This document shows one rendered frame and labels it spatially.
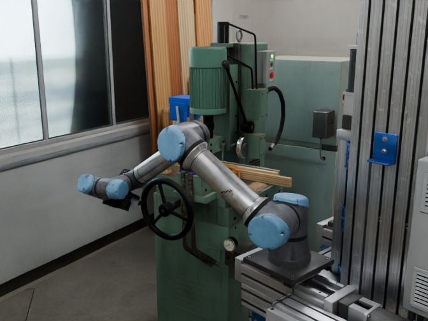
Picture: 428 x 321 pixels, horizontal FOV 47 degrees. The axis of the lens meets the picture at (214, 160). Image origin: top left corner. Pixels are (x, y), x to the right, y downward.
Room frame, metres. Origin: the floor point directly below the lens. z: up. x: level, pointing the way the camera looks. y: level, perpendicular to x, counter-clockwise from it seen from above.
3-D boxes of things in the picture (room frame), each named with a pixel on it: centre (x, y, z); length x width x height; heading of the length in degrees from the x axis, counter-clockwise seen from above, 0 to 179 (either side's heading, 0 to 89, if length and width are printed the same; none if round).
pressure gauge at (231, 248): (2.03, -0.08, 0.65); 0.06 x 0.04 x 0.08; 57
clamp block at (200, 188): (2.15, 0.08, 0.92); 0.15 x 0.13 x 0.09; 57
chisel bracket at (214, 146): (2.37, 0.02, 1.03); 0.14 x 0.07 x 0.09; 147
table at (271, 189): (2.23, 0.03, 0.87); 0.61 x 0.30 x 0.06; 57
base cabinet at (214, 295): (2.45, -0.04, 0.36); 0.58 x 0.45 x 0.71; 147
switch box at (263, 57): (2.55, -0.26, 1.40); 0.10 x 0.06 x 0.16; 147
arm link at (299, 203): (1.56, -0.25, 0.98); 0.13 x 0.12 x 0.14; 149
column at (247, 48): (2.60, -0.13, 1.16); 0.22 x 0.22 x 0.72; 57
